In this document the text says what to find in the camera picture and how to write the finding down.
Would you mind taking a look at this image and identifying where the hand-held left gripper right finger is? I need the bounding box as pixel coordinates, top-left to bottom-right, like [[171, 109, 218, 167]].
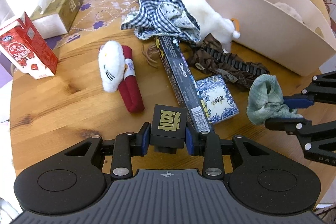
[[184, 127, 268, 178]]

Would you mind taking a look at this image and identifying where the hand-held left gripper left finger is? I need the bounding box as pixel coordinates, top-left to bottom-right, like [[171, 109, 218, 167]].
[[64, 123, 151, 180]]

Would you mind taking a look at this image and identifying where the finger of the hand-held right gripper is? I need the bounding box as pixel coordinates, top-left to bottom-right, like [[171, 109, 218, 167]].
[[265, 118, 336, 169], [282, 71, 336, 110]]

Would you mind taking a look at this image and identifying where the black cube box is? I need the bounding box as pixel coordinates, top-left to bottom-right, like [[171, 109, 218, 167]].
[[150, 105, 188, 154]]

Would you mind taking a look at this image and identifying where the green plaid scrunchie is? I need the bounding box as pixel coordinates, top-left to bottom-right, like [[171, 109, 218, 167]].
[[247, 74, 303, 125]]

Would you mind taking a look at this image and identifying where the blue and white patterned box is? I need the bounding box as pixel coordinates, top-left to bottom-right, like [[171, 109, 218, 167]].
[[196, 76, 240, 125]]

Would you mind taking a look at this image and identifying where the brown lace scrunchie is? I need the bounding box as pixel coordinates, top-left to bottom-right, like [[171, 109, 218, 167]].
[[188, 33, 270, 89]]

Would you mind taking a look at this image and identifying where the beige plush cloth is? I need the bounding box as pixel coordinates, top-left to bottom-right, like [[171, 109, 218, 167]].
[[273, 2, 305, 24]]

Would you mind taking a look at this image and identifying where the beige storage basket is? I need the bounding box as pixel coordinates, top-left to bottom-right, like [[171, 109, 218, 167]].
[[205, 0, 336, 77]]

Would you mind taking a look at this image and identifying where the blue floral checked cloth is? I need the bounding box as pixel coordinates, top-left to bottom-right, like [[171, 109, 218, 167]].
[[121, 0, 201, 42]]

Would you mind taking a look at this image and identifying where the wooden desktop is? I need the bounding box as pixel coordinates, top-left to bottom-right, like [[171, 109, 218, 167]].
[[9, 0, 336, 182]]

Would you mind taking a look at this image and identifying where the red rolled cloth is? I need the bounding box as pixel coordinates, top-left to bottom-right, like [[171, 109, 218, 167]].
[[118, 46, 145, 112]]

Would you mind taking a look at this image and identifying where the long dark box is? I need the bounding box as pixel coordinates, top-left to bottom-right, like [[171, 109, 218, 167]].
[[155, 35, 214, 132]]

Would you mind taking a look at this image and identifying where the white cat plush toy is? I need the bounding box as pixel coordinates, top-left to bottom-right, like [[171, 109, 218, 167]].
[[98, 40, 126, 93]]

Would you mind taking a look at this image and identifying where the white fluffy plush toy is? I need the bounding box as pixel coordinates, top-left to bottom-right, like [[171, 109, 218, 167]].
[[181, 0, 240, 54]]

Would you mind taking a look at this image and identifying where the purple flower table mat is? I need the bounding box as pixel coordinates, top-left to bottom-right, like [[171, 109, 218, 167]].
[[45, 0, 210, 48]]

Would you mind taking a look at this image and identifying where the red milk carton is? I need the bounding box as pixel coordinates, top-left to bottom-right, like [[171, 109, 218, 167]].
[[0, 11, 59, 80]]

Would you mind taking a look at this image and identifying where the gold tissue box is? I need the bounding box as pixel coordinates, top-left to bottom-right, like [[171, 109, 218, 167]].
[[30, 0, 84, 39]]

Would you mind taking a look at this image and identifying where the brown hair tie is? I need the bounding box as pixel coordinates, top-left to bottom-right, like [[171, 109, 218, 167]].
[[141, 44, 159, 69]]

